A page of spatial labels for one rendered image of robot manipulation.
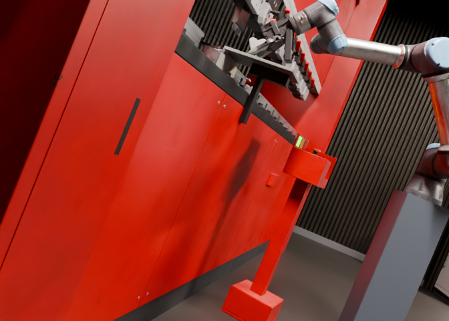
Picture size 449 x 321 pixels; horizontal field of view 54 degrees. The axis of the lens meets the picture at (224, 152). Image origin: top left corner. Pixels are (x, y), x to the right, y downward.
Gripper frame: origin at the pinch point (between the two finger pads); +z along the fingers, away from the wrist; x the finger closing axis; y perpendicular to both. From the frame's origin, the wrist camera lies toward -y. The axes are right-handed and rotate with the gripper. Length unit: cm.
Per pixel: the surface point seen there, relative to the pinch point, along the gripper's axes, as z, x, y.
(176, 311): 71, -10, -72
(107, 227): 42, 66, -44
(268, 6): -15.2, -9.6, 18.7
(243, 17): -4.8, 2.0, 14.5
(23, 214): 28, 108, -45
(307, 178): 4, -33, -46
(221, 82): 8.5, 33.9, -15.3
